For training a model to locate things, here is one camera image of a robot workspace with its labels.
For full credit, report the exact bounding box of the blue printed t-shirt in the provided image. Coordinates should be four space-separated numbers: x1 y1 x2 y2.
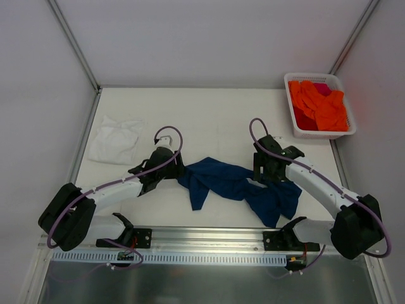
177 157 302 228

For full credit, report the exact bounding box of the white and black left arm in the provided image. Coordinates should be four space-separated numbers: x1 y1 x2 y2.
38 147 184 251

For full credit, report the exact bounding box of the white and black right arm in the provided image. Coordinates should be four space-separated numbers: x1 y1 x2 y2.
254 135 385 260

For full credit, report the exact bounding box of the red t-shirt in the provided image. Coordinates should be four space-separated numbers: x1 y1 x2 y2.
293 106 318 131

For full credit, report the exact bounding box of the white folded t-shirt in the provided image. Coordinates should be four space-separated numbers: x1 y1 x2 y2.
87 115 144 165

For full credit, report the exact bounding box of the white plastic laundry basket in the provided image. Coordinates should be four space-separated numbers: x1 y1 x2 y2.
284 72 356 139

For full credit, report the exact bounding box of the orange t-shirt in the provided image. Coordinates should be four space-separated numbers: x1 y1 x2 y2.
288 80 349 132

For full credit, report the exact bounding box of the pink t-shirt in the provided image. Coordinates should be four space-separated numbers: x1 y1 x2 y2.
314 83 332 96

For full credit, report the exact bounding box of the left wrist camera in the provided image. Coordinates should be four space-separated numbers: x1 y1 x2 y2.
154 136 173 151

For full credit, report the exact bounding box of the aluminium mounting rail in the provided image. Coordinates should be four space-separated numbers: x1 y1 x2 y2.
51 222 331 253

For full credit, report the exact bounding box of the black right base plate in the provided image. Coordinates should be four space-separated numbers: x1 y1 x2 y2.
262 231 320 252

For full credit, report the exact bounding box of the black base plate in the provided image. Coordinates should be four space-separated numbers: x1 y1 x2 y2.
96 227 153 249
262 231 320 252

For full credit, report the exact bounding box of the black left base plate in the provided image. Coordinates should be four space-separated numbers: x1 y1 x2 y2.
96 227 153 249

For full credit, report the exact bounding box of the slotted white cable duct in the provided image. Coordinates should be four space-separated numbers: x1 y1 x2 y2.
52 250 287 267

